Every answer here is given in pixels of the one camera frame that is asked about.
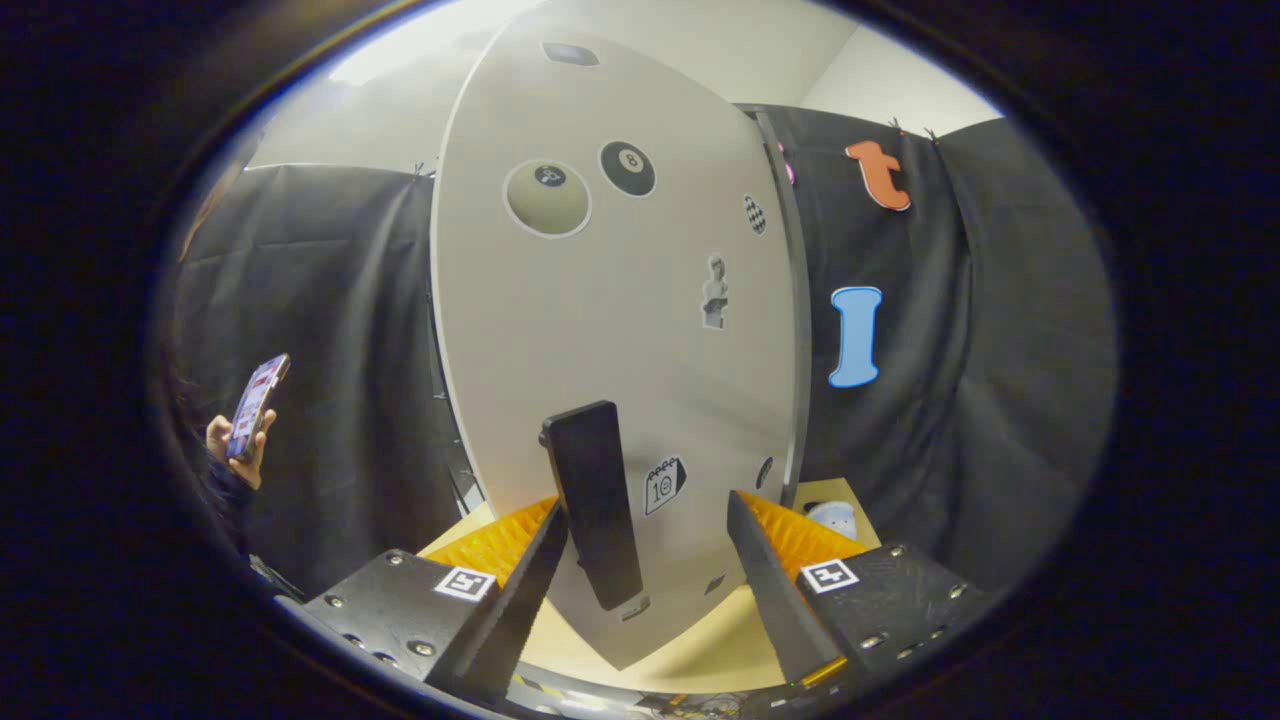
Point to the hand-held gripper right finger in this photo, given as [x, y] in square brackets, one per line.
[780, 610]

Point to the black backdrop cloth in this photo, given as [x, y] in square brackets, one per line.
[1000, 350]

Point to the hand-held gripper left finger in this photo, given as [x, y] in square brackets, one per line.
[510, 620]

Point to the light blue white round object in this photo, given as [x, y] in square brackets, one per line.
[835, 518]

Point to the white cabinet door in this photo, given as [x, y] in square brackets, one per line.
[600, 300]

